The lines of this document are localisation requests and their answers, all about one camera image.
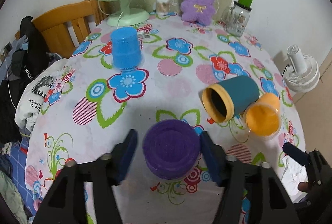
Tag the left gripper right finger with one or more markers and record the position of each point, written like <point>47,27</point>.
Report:
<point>269,201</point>

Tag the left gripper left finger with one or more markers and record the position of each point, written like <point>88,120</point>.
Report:
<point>65,200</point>

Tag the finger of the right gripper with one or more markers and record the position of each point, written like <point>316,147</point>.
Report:
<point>294,152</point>

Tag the purple plastic cup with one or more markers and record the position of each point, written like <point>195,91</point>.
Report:
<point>171,148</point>

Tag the orange plastic cup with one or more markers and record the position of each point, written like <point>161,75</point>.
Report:
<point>262,118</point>

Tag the teal cup with yellow rim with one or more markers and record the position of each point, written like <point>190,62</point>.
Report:
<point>227,99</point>

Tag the blue plastic cup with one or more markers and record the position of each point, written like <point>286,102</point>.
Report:
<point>126,48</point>

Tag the person's hand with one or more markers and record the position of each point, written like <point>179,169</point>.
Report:
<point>303,187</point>

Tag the white crumpled paper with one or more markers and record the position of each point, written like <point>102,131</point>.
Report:
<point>293,175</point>

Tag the white floor fan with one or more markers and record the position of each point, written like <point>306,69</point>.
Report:
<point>303,74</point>

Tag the white printed t-shirt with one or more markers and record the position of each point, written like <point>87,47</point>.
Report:
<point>34,95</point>

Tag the floral tablecloth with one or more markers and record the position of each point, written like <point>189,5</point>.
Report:
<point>92,105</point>

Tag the glass jar with green lid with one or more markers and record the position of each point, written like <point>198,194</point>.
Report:
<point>237,16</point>

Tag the black clothing on chair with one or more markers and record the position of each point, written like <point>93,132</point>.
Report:
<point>25,66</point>

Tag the wooden chair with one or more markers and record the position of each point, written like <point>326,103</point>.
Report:
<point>56,30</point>

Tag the cotton swab container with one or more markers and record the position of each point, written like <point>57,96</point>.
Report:
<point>163,7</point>

